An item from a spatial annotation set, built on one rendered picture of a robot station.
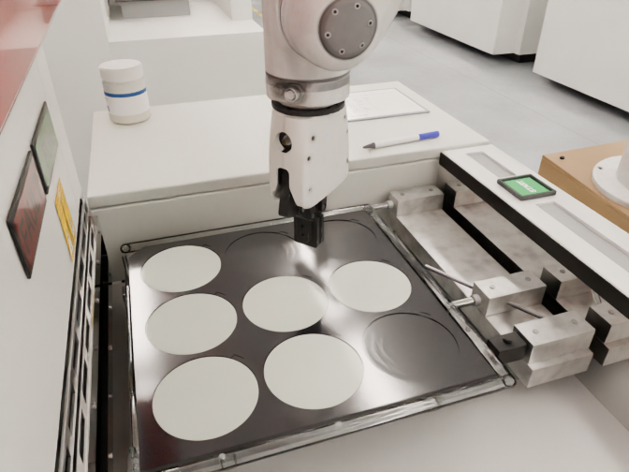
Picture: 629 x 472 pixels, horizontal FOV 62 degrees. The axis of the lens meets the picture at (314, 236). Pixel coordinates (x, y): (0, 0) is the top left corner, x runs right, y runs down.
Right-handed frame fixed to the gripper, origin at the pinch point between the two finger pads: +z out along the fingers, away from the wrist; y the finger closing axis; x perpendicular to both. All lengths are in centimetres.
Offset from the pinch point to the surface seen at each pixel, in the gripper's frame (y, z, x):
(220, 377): -18.5, 7.3, -0.8
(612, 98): 364, 85, -25
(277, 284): -3.2, 7.3, 2.6
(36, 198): -24.3, -12.5, 11.0
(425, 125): 40.2, 0.8, 0.3
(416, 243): 17.6, 9.7, -7.8
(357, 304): -1.7, 7.3, -7.5
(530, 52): 478, 88, 51
